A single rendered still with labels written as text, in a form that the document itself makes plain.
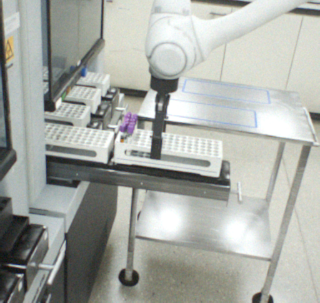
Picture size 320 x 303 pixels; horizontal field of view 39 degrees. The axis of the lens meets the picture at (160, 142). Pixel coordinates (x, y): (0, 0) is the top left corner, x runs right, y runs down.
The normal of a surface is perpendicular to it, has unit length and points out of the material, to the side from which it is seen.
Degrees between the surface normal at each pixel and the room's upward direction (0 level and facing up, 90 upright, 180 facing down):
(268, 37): 90
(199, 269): 0
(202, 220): 0
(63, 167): 90
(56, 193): 0
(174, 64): 93
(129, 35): 90
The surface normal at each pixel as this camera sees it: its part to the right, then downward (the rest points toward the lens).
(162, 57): -0.16, 0.51
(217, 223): 0.09, -0.87
